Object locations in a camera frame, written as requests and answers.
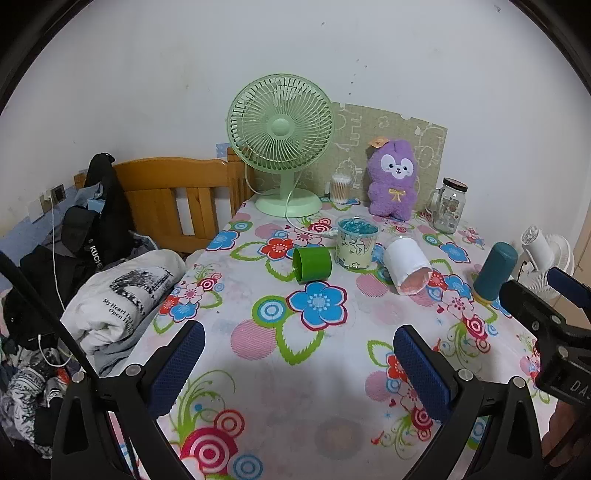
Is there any glass jar mug with lid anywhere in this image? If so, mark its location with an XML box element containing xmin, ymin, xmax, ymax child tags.
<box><xmin>426</xmin><ymin>178</ymin><xmax>468</xmax><ymax>234</ymax></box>

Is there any white printed shirt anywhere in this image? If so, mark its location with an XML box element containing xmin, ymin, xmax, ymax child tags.
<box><xmin>60</xmin><ymin>249</ymin><xmax>188</xmax><ymax>358</ymax></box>

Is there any pile of dark clothes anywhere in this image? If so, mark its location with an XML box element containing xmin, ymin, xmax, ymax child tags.
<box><xmin>0</xmin><ymin>244</ymin><xmax>100</xmax><ymax>457</ymax></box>

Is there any purple plush toy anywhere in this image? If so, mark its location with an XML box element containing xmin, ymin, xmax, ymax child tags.
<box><xmin>367</xmin><ymin>137</ymin><xmax>419</xmax><ymax>220</ymax></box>

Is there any white fan cable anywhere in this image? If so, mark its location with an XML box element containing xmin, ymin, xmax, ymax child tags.
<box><xmin>285</xmin><ymin>173</ymin><xmax>340</xmax><ymax>241</ymax></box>

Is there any patterned cup with blue beads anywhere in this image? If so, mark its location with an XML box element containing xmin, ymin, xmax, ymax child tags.
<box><xmin>336</xmin><ymin>217</ymin><xmax>380</xmax><ymax>271</ymax></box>

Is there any patterned cardboard sheet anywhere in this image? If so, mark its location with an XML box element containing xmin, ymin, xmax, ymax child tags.
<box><xmin>300</xmin><ymin>102</ymin><xmax>448</xmax><ymax>215</ymax></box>

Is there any white charging cable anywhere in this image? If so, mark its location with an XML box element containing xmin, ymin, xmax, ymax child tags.
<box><xmin>39</xmin><ymin>194</ymin><xmax>75</xmax><ymax>370</ymax></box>

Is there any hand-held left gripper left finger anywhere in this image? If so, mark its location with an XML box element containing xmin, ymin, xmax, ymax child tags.
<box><xmin>50</xmin><ymin>320</ymin><xmax>206</xmax><ymax>480</ymax></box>

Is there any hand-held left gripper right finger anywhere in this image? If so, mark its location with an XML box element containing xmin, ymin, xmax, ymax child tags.
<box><xmin>392</xmin><ymin>324</ymin><xmax>552</xmax><ymax>480</ymax></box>

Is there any cotton swab container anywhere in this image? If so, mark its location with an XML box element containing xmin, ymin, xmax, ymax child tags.
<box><xmin>329</xmin><ymin>174</ymin><xmax>352</xmax><ymax>205</ymax></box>

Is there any black jacket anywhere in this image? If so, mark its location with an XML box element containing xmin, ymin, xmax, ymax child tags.
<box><xmin>60</xmin><ymin>152</ymin><xmax>139</xmax><ymax>278</ymax></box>

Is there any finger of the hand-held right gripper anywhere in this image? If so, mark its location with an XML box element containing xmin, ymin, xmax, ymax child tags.
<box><xmin>500</xmin><ymin>279</ymin><xmax>583</xmax><ymax>343</ymax></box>
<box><xmin>548</xmin><ymin>267</ymin><xmax>591</xmax><ymax>320</ymax></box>

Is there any white desk fan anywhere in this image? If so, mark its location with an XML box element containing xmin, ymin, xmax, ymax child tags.
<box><xmin>512</xmin><ymin>225</ymin><xmax>575</xmax><ymax>296</ymax></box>

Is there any floral tablecloth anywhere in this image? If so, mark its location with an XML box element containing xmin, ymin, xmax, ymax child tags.
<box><xmin>108</xmin><ymin>196</ymin><xmax>559</xmax><ymax>480</ymax></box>

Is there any teal cup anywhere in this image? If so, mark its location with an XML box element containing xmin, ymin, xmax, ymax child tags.
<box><xmin>473</xmin><ymin>242</ymin><xmax>519</xmax><ymax>305</ymax></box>

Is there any green plastic cup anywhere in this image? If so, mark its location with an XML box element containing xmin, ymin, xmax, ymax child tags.
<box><xmin>292</xmin><ymin>247</ymin><xmax>334</xmax><ymax>284</ymax></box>

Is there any green desk fan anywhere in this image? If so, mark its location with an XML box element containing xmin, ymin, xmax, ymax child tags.
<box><xmin>227</xmin><ymin>74</ymin><xmax>334</xmax><ymax>217</ymax></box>

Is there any wooden bed headboard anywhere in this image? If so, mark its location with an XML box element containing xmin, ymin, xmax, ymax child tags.
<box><xmin>74</xmin><ymin>148</ymin><xmax>257</xmax><ymax>254</ymax></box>

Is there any white paper cup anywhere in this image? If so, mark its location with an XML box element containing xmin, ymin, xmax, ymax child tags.
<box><xmin>384</xmin><ymin>235</ymin><xmax>434</xmax><ymax>296</ymax></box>

